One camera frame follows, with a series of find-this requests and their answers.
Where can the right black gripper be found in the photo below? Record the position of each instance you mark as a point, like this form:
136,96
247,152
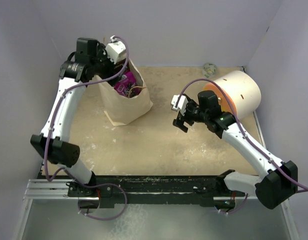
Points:
190,104

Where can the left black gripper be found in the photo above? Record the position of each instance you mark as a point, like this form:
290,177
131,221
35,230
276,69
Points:
101,54

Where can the purple candy bag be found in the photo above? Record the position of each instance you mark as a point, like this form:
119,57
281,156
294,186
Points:
127,86

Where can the brown paper bag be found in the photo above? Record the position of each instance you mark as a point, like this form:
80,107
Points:
121,110

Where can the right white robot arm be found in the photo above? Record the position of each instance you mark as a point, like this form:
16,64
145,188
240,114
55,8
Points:
275,180

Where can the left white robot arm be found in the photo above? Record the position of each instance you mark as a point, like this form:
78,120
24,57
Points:
89,59

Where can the small tape roll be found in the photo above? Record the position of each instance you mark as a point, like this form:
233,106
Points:
209,70

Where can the large cylindrical drum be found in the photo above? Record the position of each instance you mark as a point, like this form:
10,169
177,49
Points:
241,90

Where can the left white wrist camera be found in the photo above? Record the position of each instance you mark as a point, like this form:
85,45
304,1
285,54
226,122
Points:
116,50

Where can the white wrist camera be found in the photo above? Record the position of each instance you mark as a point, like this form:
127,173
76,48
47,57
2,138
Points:
116,50
179,103

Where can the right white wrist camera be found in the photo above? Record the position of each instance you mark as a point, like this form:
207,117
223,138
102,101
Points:
179,103

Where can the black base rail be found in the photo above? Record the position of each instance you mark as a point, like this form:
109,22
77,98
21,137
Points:
110,190

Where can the aluminium frame rail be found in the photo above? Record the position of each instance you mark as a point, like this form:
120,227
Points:
49,213

